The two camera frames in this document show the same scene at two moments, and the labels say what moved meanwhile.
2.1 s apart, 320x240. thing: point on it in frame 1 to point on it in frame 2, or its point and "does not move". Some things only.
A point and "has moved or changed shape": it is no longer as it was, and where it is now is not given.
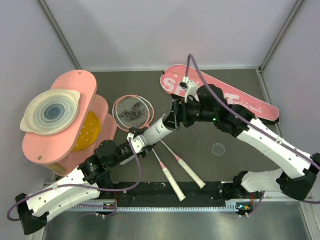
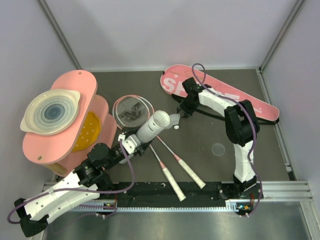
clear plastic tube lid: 218,149 does not move
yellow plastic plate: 89,132 does not move
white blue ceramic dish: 51,112 does not move
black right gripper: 179,108 to 182,108
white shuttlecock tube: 154,133 has moved or changed shape
